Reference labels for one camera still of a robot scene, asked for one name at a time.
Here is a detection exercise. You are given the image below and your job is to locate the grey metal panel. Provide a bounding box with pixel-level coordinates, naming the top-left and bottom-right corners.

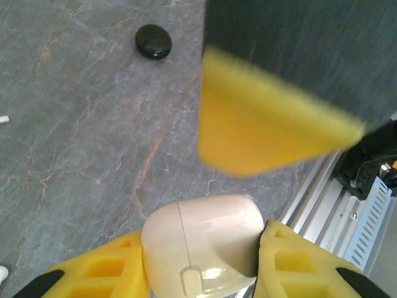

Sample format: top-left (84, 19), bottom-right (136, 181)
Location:
top-left (362, 195), bottom-right (397, 285)

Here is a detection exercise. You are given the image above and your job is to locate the white charging case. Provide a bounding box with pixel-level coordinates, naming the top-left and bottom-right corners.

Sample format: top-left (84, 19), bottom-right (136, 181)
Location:
top-left (141, 194), bottom-right (265, 298)

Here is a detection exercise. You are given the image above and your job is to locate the black charging case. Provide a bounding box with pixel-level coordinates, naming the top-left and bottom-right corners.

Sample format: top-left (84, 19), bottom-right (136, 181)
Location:
top-left (135, 24), bottom-right (172, 61)

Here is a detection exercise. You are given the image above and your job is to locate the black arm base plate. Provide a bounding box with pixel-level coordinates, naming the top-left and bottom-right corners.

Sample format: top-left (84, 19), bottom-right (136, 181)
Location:
top-left (337, 122), bottom-right (397, 201)

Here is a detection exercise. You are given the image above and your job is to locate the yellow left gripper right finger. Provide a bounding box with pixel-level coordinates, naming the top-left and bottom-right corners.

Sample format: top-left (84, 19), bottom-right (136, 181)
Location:
top-left (252, 219), bottom-right (395, 298)

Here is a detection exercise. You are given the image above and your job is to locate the aluminium front rail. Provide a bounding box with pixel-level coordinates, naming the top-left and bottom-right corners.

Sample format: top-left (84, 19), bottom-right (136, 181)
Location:
top-left (277, 148), bottom-right (378, 282)

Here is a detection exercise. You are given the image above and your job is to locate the slotted grey cable tray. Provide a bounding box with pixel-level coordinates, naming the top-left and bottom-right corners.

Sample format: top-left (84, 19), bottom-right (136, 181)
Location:
top-left (341, 178), bottom-right (397, 276)

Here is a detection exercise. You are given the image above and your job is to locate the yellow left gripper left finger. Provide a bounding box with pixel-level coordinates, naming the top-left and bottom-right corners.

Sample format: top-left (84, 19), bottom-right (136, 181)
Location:
top-left (11, 230), bottom-right (152, 298)

